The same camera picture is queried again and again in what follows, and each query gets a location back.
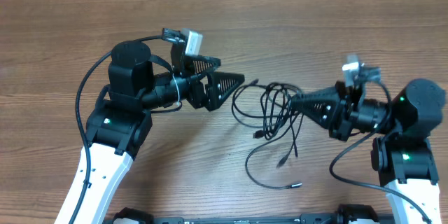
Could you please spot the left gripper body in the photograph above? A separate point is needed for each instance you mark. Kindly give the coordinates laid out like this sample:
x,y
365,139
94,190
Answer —
x,y
196,96

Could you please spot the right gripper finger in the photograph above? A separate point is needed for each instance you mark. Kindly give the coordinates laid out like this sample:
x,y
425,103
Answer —
x,y
328,94
321,112

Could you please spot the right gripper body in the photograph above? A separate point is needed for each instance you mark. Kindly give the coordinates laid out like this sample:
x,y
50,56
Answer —
x,y
367,118

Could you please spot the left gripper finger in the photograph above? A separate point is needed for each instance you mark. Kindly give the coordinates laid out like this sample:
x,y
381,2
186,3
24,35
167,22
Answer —
x,y
220,86
204,64

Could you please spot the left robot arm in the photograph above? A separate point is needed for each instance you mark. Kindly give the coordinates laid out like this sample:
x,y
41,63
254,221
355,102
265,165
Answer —
x,y
140,85

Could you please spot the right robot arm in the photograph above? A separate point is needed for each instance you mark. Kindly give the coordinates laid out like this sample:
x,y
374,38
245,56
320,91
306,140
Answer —
x,y
400,127

